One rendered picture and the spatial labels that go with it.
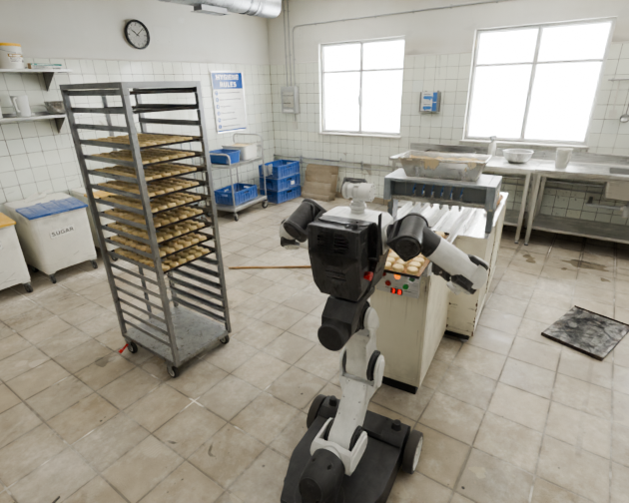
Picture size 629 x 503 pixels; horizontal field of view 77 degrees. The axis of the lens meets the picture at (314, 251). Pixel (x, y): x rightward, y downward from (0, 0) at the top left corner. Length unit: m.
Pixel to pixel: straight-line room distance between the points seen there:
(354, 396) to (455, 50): 4.78
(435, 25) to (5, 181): 5.23
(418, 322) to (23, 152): 4.26
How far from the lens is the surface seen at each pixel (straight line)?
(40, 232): 4.59
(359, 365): 1.88
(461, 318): 3.08
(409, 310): 2.33
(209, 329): 3.07
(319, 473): 1.82
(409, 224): 1.42
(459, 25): 5.91
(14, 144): 5.13
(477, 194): 2.81
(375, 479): 2.05
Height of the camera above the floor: 1.79
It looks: 23 degrees down
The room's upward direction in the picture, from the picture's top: 2 degrees counter-clockwise
